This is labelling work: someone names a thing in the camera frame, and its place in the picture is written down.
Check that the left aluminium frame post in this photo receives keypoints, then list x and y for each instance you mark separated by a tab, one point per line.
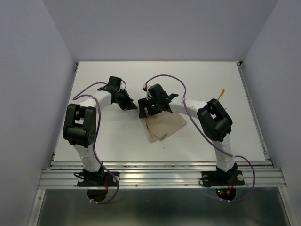
36	208

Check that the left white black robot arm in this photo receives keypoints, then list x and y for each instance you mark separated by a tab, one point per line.
81	127

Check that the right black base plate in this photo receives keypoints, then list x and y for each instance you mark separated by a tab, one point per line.
220	178

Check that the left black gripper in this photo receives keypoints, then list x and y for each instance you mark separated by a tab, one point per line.
129	105

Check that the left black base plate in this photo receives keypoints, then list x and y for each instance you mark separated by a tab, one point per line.
110	181

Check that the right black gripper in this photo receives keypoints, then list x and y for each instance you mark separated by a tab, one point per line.
143	103

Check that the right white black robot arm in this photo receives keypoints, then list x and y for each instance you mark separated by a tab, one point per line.
215	127

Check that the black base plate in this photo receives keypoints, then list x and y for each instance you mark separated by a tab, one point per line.
110	181
220	178

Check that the beige cloth napkin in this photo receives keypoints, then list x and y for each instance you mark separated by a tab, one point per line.
162	125

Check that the aluminium mounting rail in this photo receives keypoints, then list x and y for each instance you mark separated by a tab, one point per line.
148	175

